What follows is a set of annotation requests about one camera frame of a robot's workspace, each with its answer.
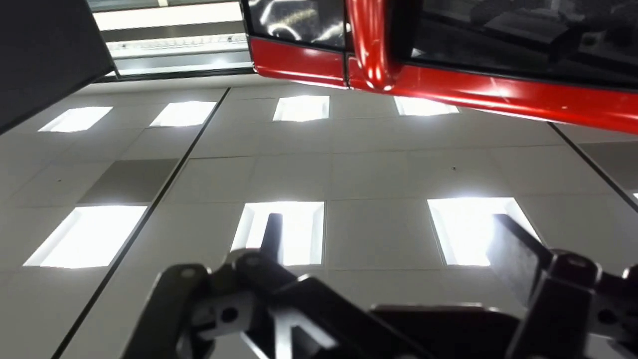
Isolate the red and black microwave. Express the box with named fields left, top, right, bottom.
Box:
left=239, top=0, right=351, bottom=87

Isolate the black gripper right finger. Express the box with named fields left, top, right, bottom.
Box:
left=490, top=211, right=638, bottom=359

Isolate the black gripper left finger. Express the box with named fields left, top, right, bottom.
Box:
left=121, top=211, right=426, bottom=359

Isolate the red microwave door with handle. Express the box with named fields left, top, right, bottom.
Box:
left=343, top=0, right=638, bottom=135

